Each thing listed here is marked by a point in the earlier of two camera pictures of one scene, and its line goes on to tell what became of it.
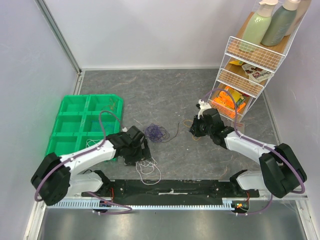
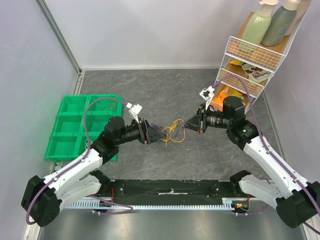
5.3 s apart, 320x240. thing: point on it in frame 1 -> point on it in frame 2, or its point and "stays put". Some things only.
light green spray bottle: (257, 26) stays put
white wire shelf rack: (252, 58) stays put
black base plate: (172, 188) stays put
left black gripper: (143, 154) -> (147, 134)
